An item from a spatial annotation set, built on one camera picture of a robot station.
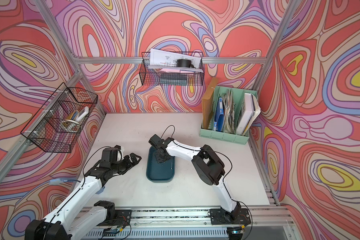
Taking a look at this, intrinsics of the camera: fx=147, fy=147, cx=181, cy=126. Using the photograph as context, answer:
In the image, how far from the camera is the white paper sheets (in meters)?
0.85

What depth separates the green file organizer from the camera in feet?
3.03

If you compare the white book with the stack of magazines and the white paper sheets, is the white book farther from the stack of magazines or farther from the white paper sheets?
the white paper sheets

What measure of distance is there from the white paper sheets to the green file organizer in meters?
0.25

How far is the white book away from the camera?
881mm

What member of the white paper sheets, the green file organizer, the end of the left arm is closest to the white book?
the green file organizer

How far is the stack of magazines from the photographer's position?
925mm

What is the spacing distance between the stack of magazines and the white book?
0.04 metres

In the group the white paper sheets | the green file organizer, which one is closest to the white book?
the green file organizer

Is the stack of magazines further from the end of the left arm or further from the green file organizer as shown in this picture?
the end of the left arm

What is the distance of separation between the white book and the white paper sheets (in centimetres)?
37

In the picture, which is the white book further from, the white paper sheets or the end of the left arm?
the end of the left arm
